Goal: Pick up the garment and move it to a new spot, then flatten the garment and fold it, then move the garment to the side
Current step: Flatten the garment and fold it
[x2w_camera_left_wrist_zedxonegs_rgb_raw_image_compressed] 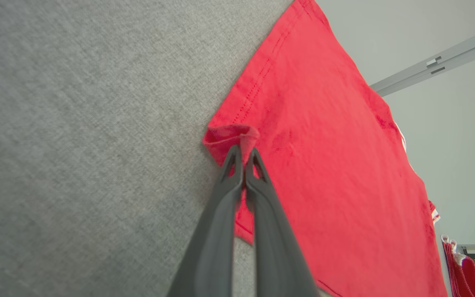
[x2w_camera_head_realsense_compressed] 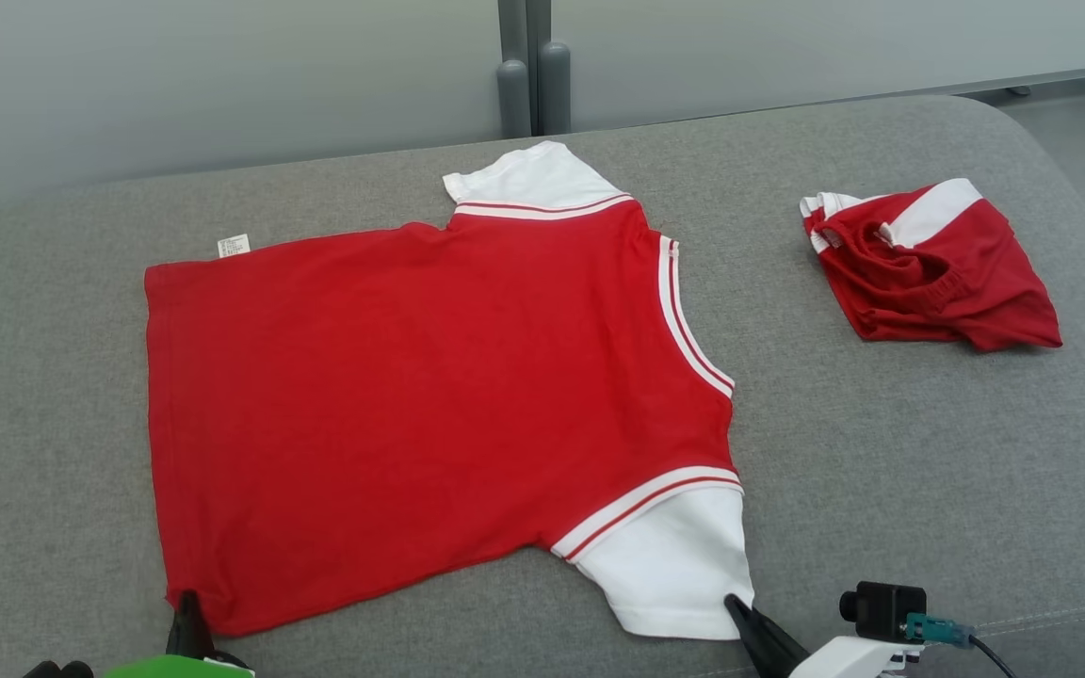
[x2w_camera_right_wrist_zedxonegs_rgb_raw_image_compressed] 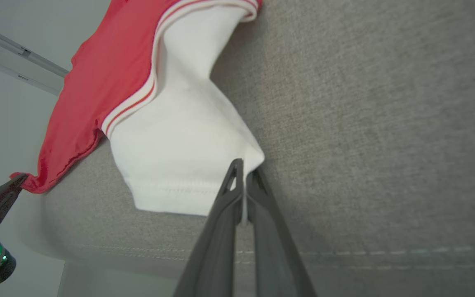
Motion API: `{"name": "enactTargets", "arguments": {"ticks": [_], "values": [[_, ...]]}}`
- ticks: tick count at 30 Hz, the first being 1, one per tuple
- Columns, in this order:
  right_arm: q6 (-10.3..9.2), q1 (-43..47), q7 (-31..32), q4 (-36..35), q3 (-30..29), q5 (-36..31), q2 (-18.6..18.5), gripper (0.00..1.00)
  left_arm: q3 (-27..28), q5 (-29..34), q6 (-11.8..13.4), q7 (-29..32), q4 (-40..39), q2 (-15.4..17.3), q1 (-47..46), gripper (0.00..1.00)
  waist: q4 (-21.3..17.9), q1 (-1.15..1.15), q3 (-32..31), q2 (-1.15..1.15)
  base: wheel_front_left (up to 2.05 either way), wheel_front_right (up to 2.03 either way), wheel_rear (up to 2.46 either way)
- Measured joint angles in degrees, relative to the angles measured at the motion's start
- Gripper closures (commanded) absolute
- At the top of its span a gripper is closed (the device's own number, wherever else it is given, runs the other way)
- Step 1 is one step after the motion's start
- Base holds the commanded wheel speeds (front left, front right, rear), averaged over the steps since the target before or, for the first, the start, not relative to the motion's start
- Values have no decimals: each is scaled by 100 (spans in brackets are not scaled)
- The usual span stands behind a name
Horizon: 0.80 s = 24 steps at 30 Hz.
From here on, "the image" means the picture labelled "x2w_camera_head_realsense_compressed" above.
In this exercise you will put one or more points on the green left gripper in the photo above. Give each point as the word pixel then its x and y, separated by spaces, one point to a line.
pixel 180 669

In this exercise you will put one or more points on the red white basketball shorts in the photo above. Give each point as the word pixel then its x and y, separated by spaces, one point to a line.
pixel 947 292

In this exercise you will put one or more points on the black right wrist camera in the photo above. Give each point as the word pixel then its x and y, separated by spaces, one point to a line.
pixel 886 610

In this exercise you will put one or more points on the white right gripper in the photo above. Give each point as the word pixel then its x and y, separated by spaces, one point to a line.
pixel 858 659

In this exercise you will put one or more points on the grey partition post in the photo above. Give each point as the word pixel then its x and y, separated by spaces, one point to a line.
pixel 513 99
pixel 554 85

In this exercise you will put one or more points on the grey fabric sofa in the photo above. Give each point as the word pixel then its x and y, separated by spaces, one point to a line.
pixel 882 471

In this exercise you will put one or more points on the red white basketball jersey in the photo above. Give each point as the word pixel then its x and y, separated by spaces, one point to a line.
pixel 411 405

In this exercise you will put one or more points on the grey partition base rail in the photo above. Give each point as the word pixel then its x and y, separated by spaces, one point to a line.
pixel 1060 77

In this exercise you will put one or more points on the teal right camera connector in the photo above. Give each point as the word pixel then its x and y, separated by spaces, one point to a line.
pixel 938 629

